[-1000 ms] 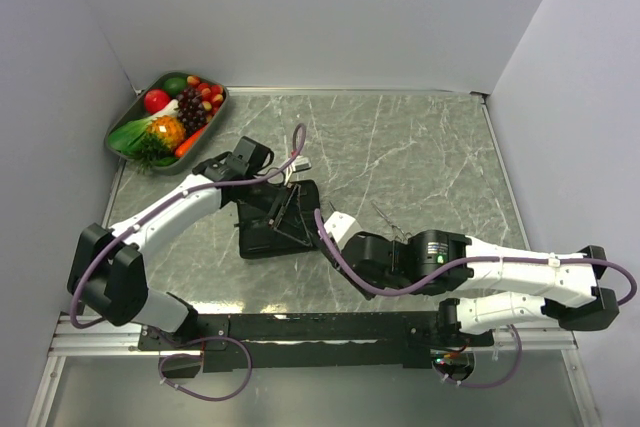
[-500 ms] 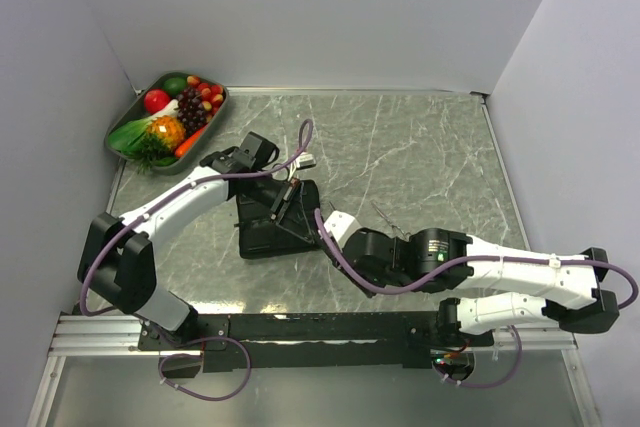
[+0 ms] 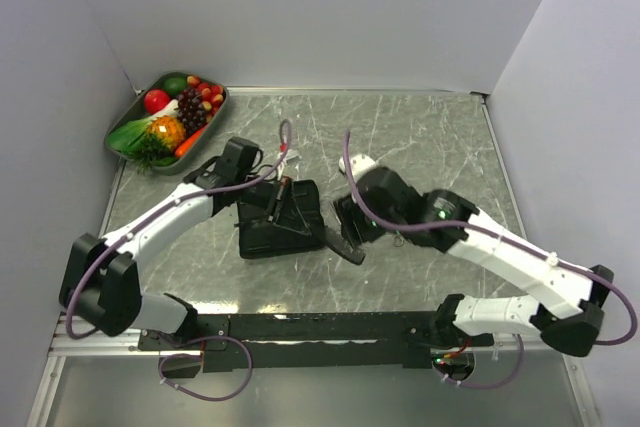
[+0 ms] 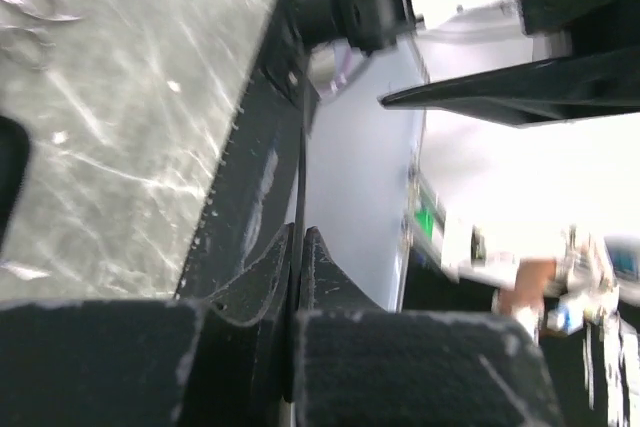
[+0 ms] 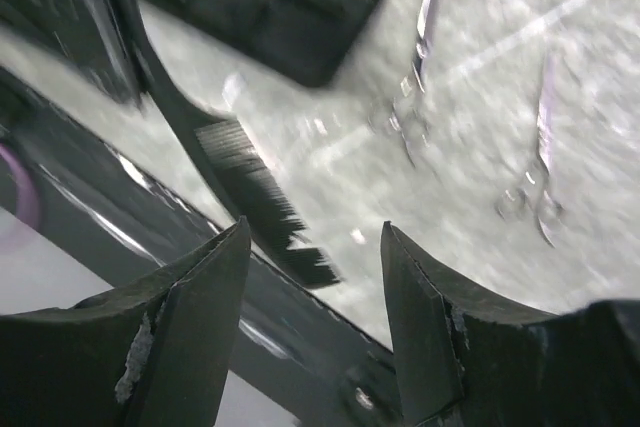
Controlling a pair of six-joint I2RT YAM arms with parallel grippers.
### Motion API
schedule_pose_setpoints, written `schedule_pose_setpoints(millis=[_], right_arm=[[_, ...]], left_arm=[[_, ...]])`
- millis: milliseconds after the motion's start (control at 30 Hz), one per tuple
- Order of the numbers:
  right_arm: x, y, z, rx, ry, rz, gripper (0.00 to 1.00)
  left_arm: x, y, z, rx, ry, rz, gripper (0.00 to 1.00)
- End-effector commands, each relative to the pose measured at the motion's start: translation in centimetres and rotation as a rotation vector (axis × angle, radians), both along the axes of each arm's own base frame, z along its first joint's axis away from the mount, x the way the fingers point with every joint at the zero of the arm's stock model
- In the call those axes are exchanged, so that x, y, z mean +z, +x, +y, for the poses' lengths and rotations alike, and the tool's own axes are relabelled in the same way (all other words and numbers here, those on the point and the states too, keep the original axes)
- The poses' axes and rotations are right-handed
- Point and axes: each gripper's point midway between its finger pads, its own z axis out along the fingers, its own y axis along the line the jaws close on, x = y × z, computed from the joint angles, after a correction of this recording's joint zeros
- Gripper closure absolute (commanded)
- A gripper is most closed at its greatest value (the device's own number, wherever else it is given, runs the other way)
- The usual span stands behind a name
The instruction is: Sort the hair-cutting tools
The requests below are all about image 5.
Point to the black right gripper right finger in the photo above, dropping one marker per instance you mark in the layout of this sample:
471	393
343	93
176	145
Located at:
467	356

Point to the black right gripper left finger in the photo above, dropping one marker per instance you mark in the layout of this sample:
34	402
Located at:
155	352

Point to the black handled razor comb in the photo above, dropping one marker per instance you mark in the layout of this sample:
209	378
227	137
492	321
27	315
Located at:
226	159

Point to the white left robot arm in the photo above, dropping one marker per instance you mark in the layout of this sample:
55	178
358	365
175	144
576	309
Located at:
83	32

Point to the silver scissors right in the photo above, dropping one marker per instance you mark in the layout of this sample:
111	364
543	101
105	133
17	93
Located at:
534	189

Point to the silver scissors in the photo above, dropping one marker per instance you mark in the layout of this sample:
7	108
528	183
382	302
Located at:
401	111
534	189

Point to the silver scissors left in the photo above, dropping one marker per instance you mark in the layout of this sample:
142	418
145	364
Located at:
401	111

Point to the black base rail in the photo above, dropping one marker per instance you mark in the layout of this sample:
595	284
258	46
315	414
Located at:
295	362

